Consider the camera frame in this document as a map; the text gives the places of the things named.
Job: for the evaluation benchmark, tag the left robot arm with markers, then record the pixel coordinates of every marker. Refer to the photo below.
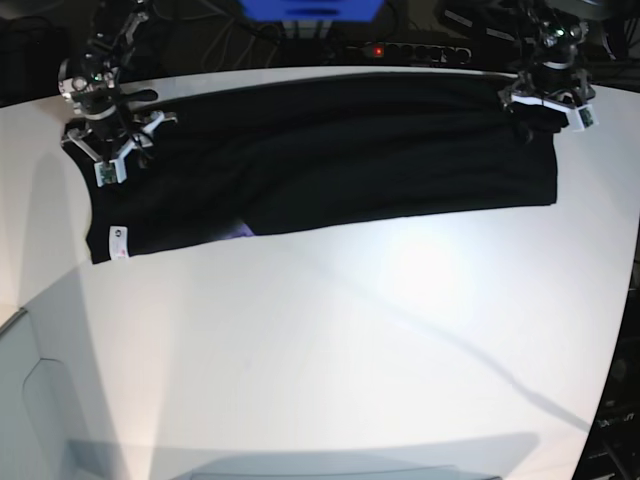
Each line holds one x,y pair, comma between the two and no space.
557,37

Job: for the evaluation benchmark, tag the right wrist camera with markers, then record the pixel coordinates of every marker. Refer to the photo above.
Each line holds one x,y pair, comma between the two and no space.
110,172

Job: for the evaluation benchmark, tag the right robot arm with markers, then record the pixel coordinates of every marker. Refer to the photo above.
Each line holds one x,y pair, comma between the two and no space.
91,82

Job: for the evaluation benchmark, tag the blue box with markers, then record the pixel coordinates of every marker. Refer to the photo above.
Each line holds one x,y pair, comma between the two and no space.
317,10

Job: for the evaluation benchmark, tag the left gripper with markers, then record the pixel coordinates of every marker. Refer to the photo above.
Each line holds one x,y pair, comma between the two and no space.
563,87

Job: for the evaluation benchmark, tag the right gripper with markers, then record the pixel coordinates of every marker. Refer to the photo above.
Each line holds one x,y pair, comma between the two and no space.
130,136

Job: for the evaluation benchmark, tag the black T-shirt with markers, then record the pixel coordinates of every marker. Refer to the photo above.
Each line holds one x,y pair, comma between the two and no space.
295,156

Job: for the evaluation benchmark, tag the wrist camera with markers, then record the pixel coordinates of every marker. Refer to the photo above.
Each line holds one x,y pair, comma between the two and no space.
582,118
110,172

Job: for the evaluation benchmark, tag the black power strip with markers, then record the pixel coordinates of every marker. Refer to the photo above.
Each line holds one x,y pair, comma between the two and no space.
407,54

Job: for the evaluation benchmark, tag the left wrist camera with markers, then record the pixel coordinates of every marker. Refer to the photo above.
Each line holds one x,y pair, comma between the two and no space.
582,118

